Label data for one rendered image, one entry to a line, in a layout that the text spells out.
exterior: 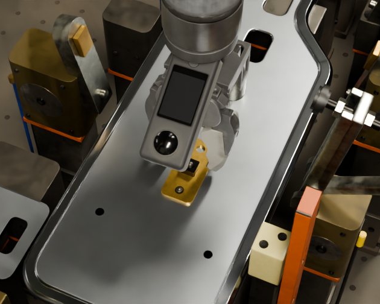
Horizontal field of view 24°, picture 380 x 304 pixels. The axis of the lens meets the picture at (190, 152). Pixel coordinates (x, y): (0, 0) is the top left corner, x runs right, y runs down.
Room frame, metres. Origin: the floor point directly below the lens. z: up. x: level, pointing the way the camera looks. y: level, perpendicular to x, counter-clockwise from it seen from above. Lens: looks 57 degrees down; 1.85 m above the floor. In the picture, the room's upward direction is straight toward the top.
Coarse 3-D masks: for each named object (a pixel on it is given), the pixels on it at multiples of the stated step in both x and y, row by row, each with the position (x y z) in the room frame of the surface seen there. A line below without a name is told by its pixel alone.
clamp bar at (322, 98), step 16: (320, 96) 0.47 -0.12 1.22; (352, 96) 0.48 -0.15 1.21; (368, 96) 0.48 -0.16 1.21; (320, 112) 0.47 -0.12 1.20; (336, 112) 0.46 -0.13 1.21; (352, 112) 0.46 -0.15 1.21; (368, 112) 0.46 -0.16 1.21; (336, 128) 0.45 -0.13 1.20; (352, 128) 0.45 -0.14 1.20; (368, 128) 0.45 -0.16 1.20; (336, 144) 0.45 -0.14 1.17; (320, 160) 0.46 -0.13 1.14; (336, 160) 0.45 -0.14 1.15; (320, 176) 0.45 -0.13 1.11
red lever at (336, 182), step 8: (336, 176) 0.47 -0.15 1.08; (344, 176) 0.47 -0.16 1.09; (352, 176) 0.47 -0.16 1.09; (360, 176) 0.46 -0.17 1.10; (368, 176) 0.46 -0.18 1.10; (376, 176) 0.46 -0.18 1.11; (328, 184) 0.46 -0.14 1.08; (336, 184) 0.46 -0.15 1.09; (344, 184) 0.46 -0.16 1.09; (352, 184) 0.45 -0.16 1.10; (360, 184) 0.45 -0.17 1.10; (368, 184) 0.45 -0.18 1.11; (376, 184) 0.45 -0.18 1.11; (328, 192) 0.46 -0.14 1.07; (336, 192) 0.46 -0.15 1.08; (344, 192) 0.45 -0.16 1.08; (352, 192) 0.45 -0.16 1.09; (360, 192) 0.45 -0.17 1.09; (368, 192) 0.44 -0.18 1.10; (376, 192) 0.44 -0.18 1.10
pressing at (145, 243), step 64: (256, 0) 0.79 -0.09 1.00; (256, 64) 0.69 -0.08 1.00; (320, 64) 0.68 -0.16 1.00; (128, 128) 0.59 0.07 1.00; (256, 128) 0.59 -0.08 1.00; (128, 192) 0.50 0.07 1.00; (256, 192) 0.50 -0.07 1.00; (64, 256) 0.42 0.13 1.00; (128, 256) 0.42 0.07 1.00; (192, 256) 0.42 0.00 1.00
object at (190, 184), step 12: (204, 144) 0.56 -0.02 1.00; (192, 156) 0.55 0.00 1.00; (204, 156) 0.55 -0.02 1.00; (192, 168) 0.53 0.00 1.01; (204, 168) 0.53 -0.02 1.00; (168, 180) 0.52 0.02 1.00; (180, 180) 0.52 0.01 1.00; (192, 180) 0.52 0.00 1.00; (168, 192) 0.50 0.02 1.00; (192, 192) 0.50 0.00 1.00
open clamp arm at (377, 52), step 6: (378, 42) 0.64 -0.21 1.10; (378, 48) 0.63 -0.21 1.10; (372, 54) 0.62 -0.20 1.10; (378, 54) 0.62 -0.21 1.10; (366, 60) 0.63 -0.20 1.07; (372, 60) 0.62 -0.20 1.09; (378, 60) 0.61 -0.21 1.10; (366, 66) 0.62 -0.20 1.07; (372, 66) 0.61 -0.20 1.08; (378, 66) 0.61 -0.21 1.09; (366, 72) 0.63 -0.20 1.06; (372, 72) 0.61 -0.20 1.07; (378, 72) 0.61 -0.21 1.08; (360, 78) 0.64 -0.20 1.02; (366, 78) 0.62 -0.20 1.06; (360, 84) 0.62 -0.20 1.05; (366, 84) 0.61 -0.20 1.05; (348, 90) 0.64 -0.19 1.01
